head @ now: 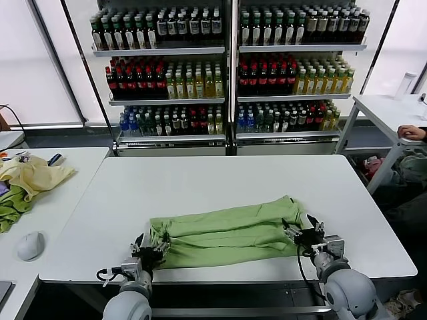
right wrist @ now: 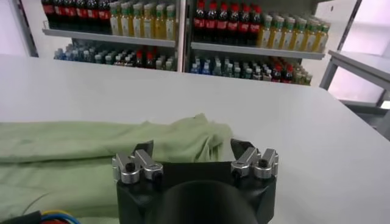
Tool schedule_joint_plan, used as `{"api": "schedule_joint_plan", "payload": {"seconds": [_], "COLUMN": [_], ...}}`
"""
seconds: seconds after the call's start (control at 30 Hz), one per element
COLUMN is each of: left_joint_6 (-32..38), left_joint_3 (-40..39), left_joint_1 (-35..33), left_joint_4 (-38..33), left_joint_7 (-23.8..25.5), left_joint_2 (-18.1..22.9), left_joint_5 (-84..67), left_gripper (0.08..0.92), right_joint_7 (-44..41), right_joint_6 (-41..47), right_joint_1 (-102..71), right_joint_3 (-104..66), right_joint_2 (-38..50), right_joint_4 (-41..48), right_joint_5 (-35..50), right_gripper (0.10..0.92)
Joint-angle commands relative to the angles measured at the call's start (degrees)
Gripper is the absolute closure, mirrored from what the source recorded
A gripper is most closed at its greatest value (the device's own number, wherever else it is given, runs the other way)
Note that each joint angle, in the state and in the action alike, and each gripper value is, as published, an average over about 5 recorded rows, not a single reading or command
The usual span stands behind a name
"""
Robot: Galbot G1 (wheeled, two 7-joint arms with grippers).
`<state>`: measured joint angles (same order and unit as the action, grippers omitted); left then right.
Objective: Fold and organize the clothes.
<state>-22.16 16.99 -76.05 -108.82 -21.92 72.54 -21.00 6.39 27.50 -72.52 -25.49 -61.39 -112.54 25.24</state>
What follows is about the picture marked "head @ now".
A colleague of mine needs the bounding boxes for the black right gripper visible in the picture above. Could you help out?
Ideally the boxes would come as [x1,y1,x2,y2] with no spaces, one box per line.
[281,214,326,249]

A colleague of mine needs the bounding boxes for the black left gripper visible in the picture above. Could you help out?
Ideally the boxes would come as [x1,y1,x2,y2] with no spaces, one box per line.
[129,232,172,268]

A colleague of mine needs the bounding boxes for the light green T-shirt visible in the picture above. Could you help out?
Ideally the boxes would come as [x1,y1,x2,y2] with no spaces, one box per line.
[148,195,306,270]

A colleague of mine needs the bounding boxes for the grey green clothes pile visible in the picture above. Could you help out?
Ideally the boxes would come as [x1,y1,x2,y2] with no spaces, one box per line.
[390,149,427,187]

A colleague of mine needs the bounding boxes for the bystander bare hand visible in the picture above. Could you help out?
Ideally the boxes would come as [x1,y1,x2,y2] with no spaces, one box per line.
[397,125,425,141]

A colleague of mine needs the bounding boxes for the black storage basket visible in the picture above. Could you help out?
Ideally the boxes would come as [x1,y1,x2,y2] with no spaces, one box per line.
[348,153,398,189]

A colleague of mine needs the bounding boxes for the pink red cloth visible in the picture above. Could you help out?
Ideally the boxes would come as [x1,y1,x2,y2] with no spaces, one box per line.
[362,156,384,179]

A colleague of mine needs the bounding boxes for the black trousers leg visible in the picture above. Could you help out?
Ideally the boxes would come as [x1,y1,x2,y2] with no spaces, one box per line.
[380,193,427,291]

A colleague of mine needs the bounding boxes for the white computer mouse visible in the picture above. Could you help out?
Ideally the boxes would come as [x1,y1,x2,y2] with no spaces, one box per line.
[16,231,46,262]

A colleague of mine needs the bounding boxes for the beige sneaker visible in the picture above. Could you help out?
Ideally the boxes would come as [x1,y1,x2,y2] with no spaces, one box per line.
[383,289,422,311]

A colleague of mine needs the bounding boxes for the pale yellow garment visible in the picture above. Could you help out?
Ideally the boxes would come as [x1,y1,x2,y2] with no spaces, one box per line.
[0,156,77,203]

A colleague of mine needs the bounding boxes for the crumpled green garment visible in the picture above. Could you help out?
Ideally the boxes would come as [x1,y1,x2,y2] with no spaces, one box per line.
[0,185,34,234]

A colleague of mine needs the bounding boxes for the red cap cola bottle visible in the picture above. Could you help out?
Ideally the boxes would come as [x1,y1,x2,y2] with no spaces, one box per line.
[286,65,296,96]
[145,65,156,99]
[105,66,116,99]
[258,65,268,96]
[248,65,258,96]
[277,65,288,96]
[155,65,167,99]
[267,65,278,96]
[238,65,249,96]
[125,65,136,99]
[135,65,146,99]
[115,65,126,99]

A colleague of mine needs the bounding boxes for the dark grey flat device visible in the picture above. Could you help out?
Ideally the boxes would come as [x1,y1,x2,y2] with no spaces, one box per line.
[0,281,13,303]

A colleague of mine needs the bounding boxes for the clear plastic bottle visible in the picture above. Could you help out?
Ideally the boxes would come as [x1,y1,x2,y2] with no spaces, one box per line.
[395,71,418,101]

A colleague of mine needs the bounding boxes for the metal drinks shelf rack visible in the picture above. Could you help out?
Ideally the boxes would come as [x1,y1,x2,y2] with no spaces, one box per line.
[232,0,368,156]
[89,0,231,157]

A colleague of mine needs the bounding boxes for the black diagonal window bar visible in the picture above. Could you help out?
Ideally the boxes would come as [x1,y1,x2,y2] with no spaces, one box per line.
[358,0,401,95]
[60,0,113,130]
[416,61,427,95]

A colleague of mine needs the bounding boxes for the green cap white label bottle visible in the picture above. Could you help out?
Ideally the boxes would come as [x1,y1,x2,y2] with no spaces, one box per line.
[272,13,284,46]
[113,16,125,51]
[284,13,296,46]
[102,17,114,51]
[250,13,262,47]
[145,15,157,49]
[262,13,274,47]
[240,13,252,47]
[135,15,147,50]
[123,15,135,50]
[91,17,103,51]
[294,13,306,45]

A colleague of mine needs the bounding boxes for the beige label tea bottle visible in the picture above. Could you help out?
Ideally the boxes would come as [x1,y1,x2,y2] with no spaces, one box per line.
[306,13,318,45]
[316,13,328,45]

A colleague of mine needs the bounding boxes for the grey label tea bottle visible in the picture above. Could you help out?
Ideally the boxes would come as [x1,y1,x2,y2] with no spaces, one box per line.
[360,12,370,43]
[328,13,339,44]
[338,13,350,44]
[349,13,360,44]

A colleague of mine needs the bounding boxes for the grey diagonal window bar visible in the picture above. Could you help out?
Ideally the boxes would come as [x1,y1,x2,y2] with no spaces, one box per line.
[25,0,88,127]

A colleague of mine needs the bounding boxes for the white cap dark drink bottle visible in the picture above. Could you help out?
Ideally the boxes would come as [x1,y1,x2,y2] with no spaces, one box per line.
[199,10,211,43]
[167,11,178,43]
[156,12,167,43]
[188,11,200,43]
[177,11,189,43]
[211,9,222,43]

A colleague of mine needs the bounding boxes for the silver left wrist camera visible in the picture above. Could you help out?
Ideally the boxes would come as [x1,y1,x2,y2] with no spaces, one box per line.
[120,257,143,280]

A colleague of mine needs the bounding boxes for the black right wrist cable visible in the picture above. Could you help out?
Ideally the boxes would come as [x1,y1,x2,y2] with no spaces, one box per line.
[295,243,327,303]

